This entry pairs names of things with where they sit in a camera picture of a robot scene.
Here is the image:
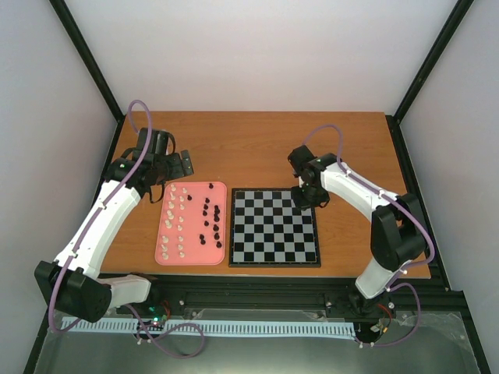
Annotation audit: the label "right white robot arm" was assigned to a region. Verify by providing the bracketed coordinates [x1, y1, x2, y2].
[288, 145, 434, 316]

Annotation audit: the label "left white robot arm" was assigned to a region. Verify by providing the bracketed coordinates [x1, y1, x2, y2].
[34, 128, 193, 323]

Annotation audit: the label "black white chessboard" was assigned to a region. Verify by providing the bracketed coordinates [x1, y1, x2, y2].
[228, 188, 321, 267]

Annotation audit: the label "pink plastic tray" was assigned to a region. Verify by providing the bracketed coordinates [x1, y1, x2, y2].
[154, 182, 227, 266]

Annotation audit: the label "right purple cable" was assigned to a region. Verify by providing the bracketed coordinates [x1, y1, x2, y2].
[302, 124, 436, 348]

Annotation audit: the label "black aluminium frame rail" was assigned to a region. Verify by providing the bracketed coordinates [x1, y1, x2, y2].
[50, 272, 467, 312]

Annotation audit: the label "light blue slotted cable duct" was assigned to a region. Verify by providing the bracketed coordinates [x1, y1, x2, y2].
[60, 317, 356, 340]

